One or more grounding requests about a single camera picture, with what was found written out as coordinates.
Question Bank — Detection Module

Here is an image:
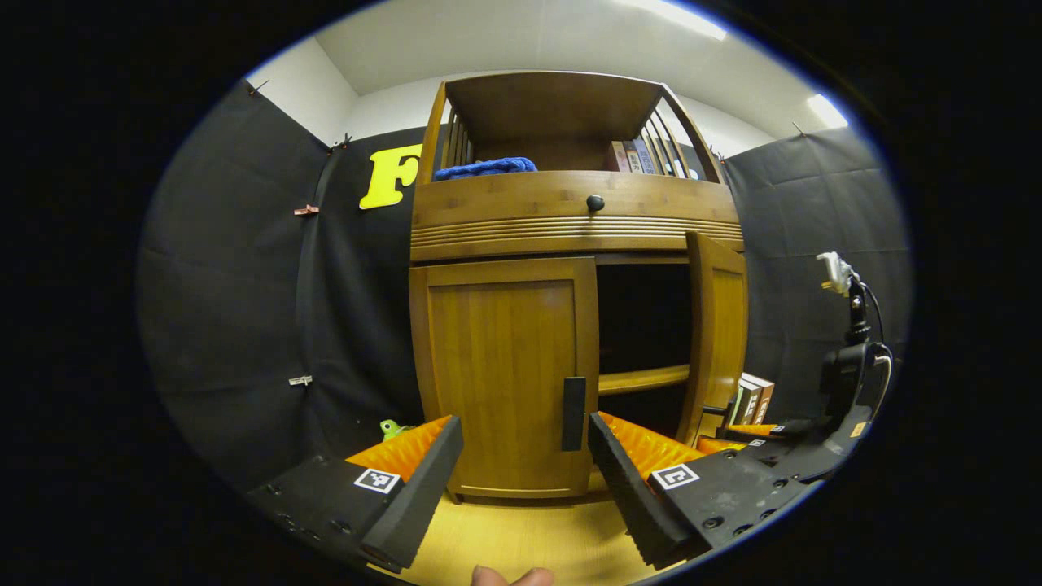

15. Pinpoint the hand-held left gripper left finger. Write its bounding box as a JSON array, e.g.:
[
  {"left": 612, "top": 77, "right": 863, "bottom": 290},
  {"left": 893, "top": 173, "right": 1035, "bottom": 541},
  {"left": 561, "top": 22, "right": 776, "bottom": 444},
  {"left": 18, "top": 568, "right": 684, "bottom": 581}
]
[{"left": 247, "top": 415, "right": 465, "bottom": 573}]

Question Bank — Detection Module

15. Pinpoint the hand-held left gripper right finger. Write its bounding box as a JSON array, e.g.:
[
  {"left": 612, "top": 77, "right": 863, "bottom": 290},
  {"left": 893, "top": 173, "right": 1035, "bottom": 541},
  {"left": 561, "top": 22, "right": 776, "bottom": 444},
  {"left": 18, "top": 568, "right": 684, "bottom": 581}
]
[{"left": 588, "top": 411, "right": 815, "bottom": 571}]

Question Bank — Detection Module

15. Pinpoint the wooden cabinet door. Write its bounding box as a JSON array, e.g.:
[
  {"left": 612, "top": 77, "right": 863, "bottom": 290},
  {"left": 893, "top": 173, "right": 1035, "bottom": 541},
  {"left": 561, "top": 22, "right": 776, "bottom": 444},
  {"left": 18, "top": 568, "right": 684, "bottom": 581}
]
[
  {"left": 678, "top": 232, "right": 750, "bottom": 447},
  {"left": 409, "top": 256, "right": 602, "bottom": 499}
]

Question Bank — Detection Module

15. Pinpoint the wooden double-door shoe cabinet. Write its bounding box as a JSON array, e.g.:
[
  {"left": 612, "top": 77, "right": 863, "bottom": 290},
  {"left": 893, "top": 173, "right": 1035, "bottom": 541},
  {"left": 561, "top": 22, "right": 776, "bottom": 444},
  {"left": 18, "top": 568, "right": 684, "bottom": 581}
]
[{"left": 407, "top": 71, "right": 750, "bottom": 501}]

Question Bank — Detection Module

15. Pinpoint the wooden inner shelf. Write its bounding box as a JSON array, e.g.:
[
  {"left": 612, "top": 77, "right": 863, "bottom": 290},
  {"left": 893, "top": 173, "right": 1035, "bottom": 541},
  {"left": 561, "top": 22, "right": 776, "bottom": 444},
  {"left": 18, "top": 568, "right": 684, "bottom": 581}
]
[{"left": 598, "top": 364, "right": 691, "bottom": 397}]

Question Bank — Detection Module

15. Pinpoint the small ceiling light panel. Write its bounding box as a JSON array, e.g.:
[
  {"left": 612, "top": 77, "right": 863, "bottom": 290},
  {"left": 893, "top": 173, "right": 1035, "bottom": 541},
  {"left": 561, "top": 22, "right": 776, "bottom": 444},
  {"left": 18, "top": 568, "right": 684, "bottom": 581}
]
[{"left": 806, "top": 94, "right": 849, "bottom": 129}]

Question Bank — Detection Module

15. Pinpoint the blue folded cloth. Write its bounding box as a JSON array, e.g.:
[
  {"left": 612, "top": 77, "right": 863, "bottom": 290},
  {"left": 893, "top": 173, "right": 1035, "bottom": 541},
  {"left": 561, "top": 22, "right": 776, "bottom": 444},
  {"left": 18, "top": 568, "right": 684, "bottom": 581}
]
[{"left": 434, "top": 157, "right": 538, "bottom": 181}]

